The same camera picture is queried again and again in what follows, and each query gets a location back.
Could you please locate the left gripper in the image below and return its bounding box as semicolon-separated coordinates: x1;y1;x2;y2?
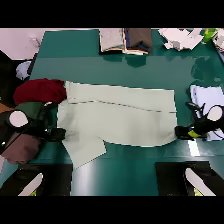
49;127;68;142

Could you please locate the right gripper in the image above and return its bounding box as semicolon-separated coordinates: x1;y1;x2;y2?
174;125;193;141

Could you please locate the white shirt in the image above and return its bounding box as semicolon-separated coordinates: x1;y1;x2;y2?
56;80;178;170

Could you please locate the dark green garment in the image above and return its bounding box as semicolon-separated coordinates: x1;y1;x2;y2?
14;101;52;118

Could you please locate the pale lilac garment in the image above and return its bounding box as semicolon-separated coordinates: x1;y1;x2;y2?
189;84;224;142

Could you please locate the red garment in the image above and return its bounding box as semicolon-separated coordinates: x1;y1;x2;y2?
13;78;68;106

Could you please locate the heap of clothes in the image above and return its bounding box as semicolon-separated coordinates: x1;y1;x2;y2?
157;28;205;52

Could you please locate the dark brown folded garment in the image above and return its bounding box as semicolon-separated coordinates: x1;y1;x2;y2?
125;28;154;56

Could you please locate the grey folded garment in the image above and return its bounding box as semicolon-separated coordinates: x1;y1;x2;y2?
98;28;127;54

